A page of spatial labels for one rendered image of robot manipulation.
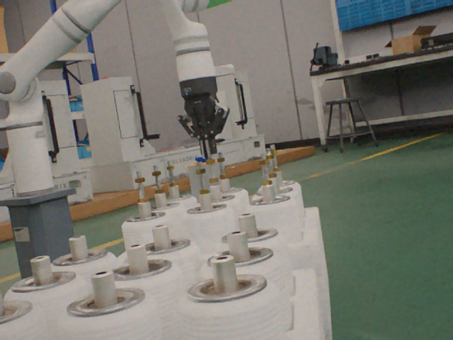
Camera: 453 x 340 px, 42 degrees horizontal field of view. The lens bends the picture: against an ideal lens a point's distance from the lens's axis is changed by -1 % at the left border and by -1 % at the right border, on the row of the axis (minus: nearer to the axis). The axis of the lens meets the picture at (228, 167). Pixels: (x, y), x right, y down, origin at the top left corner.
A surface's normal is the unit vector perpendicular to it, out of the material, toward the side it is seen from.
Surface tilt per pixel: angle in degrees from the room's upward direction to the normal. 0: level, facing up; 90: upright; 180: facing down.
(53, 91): 90
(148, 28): 90
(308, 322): 0
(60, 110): 90
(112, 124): 90
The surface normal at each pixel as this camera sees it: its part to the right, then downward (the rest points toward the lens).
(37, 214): 0.11, 0.06
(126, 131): 0.78, -0.07
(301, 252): -0.15, 0.10
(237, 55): -0.60, 0.15
